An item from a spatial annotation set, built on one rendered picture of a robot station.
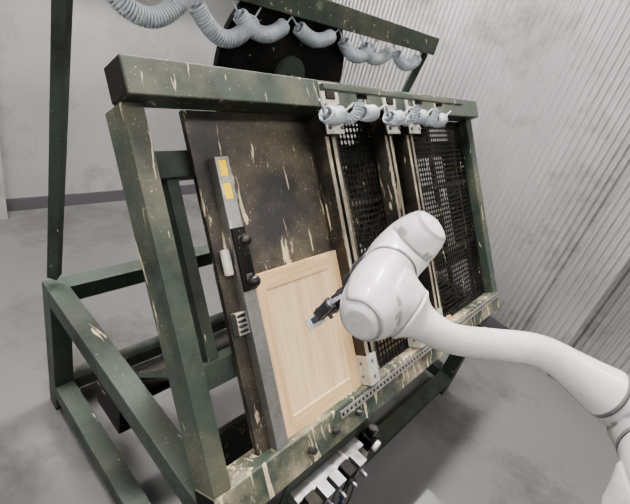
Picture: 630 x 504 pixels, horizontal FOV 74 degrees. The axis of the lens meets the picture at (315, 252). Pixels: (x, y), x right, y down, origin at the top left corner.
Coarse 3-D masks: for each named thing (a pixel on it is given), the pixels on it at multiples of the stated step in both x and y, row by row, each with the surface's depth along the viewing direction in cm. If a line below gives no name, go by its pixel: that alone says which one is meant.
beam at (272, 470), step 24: (480, 312) 253; (432, 360) 208; (336, 408) 156; (360, 408) 165; (312, 432) 146; (264, 456) 134; (288, 456) 137; (312, 456) 145; (240, 480) 124; (264, 480) 130; (288, 480) 136
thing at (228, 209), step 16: (208, 160) 128; (224, 176) 128; (224, 192) 128; (224, 208) 128; (224, 224) 130; (240, 224) 131; (240, 288) 131; (240, 304) 133; (256, 304) 133; (256, 320) 133; (256, 336) 132; (256, 352) 132; (256, 368) 134; (272, 368) 136; (256, 384) 136; (272, 384) 136; (272, 400) 135; (272, 416) 135; (272, 432) 135; (272, 448) 137
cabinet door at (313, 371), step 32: (320, 256) 159; (256, 288) 136; (288, 288) 147; (320, 288) 159; (288, 320) 146; (288, 352) 145; (320, 352) 156; (352, 352) 169; (288, 384) 144; (320, 384) 155; (352, 384) 168; (288, 416) 142
